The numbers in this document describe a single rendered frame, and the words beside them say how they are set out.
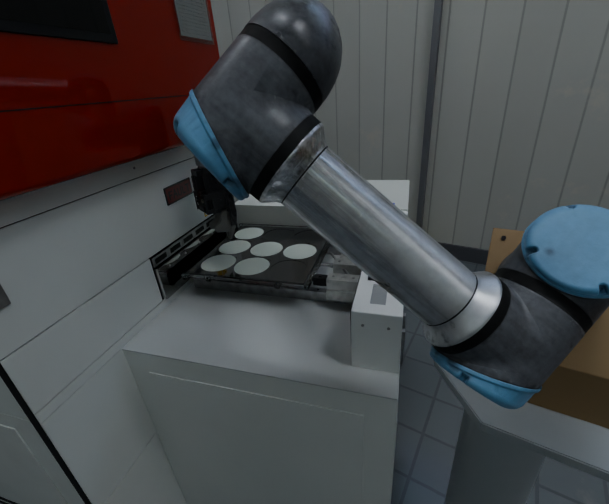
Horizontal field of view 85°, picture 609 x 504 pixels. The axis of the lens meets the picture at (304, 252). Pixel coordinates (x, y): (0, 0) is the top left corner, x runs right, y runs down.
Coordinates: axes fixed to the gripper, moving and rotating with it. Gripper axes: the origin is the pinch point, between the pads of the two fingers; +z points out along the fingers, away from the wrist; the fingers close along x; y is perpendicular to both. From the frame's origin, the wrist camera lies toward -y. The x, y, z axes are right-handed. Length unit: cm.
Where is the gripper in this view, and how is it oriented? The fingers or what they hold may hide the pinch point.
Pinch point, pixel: (231, 233)
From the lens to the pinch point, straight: 98.6
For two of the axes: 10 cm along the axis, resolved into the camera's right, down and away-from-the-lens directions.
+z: 0.7, 8.9, 4.5
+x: 6.2, 3.1, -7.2
